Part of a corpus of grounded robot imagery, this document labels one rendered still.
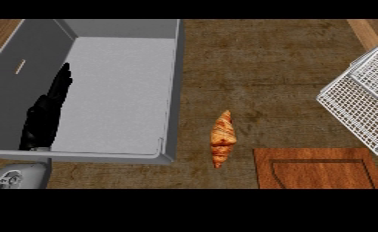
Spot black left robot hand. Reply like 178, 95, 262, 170
18, 62, 74, 152

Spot brown wooden cutting board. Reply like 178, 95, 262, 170
253, 147, 378, 190

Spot open grey drawer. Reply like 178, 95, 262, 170
0, 19, 188, 166

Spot golden brown croissant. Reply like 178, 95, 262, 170
210, 109, 240, 170

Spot white wire tiered basket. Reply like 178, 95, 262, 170
315, 45, 378, 157

